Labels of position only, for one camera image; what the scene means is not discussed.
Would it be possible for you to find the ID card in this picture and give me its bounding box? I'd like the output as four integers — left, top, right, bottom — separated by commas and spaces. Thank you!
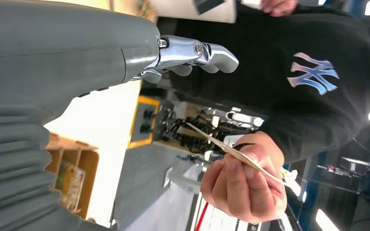
185, 122, 288, 187

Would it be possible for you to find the wooden card organizer box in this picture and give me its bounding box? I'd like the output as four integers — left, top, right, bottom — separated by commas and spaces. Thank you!
44, 133, 100, 221

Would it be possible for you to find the standing person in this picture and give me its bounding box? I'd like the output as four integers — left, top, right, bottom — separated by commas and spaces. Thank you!
155, 0, 370, 225

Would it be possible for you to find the yellow hotel key card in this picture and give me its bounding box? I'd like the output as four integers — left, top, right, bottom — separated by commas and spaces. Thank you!
55, 160, 87, 214

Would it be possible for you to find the black smartphone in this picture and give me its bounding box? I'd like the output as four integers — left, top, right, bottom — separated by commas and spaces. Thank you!
193, 0, 226, 15

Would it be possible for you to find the standing humanoid robot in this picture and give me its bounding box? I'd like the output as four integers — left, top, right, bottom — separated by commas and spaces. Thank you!
139, 106, 265, 154

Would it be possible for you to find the white desk riser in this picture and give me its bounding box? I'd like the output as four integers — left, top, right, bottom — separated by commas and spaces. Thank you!
150, 0, 237, 24

